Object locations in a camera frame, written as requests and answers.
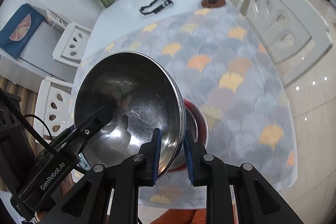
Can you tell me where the red steel bowl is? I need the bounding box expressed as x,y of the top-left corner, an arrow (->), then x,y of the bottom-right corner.
168,99 -> 209,172

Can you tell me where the blue steel bowl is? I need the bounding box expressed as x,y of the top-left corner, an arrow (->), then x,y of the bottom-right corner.
74,52 -> 186,177

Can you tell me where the white chair near left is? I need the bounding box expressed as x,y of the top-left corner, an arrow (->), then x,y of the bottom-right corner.
34,77 -> 74,143

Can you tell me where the white chair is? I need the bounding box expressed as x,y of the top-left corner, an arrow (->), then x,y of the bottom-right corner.
52,22 -> 92,68
237,0 -> 333,86
34,77 -> 74,143

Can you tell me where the white refrigerator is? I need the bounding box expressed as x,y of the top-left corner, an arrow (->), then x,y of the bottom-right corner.
1,18 -> 76,93

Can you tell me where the white chair far left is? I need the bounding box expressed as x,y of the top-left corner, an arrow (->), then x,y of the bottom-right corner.
52,22 -> 92,68

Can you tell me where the fan pattern table mat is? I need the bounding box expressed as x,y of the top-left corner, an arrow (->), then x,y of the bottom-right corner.
68,6 -> 299,209

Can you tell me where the blue fridge cover cloth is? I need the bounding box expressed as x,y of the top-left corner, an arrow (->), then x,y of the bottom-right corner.
0,3 -> 45,59

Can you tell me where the white chair near right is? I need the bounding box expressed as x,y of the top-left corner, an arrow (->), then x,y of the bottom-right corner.
237,0 -> 333,86

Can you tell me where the black phone stand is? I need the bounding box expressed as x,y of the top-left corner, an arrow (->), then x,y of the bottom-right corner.
201,0 -> 226,9

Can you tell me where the black frame on table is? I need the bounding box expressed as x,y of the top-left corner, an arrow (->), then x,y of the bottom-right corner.
139,0 -> 173,15

